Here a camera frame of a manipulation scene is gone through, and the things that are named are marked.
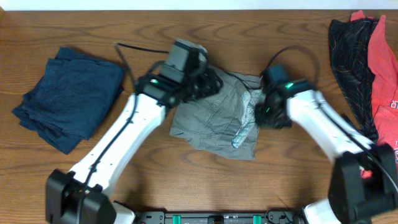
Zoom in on grey shorts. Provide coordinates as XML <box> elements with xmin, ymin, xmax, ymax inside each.
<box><xmin>169</xmin><ymin>68</ymin><xmax>266</xmax><ymax>160</ymax></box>

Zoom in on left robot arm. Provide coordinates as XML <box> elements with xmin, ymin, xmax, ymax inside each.
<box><xmin>45</xmin><ymin>39</ymin><xmax>223</xmax><ymax>223</ymax></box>

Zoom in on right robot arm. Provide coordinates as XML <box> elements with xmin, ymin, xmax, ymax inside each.
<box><xmin>255</xmin><ymin>65</ymin><xmax>397</xmax><ymax>223</ymax></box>

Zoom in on black patterned garment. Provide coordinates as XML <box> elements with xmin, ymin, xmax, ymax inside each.
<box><xmin>328</xmin><ymin>18</ymin><xmax>379</xmax><ymax>142</ymax></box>

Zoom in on red printed t-shirt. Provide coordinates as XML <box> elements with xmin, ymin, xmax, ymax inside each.
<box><xmin>349</xmin><ymin>11</ymin><xmax>397</xmax><ymax>160</ymax></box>

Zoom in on folded navy blue garment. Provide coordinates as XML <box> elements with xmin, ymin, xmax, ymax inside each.
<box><xmin>12</xmin><ymin>47</ymin><xmax>124</xmax><ymax>154</ymax></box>

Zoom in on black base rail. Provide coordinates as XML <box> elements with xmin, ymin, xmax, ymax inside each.
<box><xmin>133</xmin><ymin>208</ymin><xmax>306</xmax><ymax>224</ymax></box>

